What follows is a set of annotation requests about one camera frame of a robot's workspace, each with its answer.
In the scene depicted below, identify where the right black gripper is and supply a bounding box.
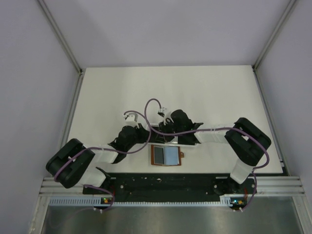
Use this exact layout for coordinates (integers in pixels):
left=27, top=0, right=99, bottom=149
left=156, top=119, right=185, bottom=143

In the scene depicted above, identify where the black credit card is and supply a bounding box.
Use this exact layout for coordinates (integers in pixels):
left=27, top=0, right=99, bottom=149
left=154, top=134, right=167, bottom=144
left=154, top=147, right=165, bottom=165

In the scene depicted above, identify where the brown leather card holder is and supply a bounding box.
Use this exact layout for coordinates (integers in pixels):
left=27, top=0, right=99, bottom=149
left=150, top=145, right=184, bottom=167

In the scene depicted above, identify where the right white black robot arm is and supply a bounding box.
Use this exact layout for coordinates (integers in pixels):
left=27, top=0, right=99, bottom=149
left=157, top=108, right=272, bottom=193

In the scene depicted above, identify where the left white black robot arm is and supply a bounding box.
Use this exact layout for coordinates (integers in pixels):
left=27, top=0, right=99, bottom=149
left=46, top=123, right=151, bottom=194

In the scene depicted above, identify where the white plastic slotted basket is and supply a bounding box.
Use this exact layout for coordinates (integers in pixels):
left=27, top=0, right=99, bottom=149
left=150, top=121, right=200, bottom=146

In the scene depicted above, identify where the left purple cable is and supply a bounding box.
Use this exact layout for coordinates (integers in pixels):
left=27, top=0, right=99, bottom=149
left=54, top=111, right=153, bottom=212

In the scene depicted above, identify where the white slotted cable duct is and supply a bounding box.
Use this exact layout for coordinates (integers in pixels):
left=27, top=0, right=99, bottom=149
left=48, top=194, right=236, bottom=208

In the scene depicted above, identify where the aluminium frame rail front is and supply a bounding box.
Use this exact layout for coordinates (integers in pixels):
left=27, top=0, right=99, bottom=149
left=39, top=176, right=305, bottom=196

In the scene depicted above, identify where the left aluminium frame post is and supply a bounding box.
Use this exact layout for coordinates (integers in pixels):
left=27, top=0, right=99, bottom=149
left=36, top=0, right=83, bottom=75

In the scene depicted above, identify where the aluminium frame post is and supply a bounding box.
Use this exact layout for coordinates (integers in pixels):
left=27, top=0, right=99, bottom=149
left=252, top=0, right=299, bottom=72
left=36, top=0, right=83, bottom=75

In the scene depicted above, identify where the right aluminium frame post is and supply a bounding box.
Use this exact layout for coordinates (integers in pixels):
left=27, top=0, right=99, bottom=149
left=252, top=0, right=299, bottom=72

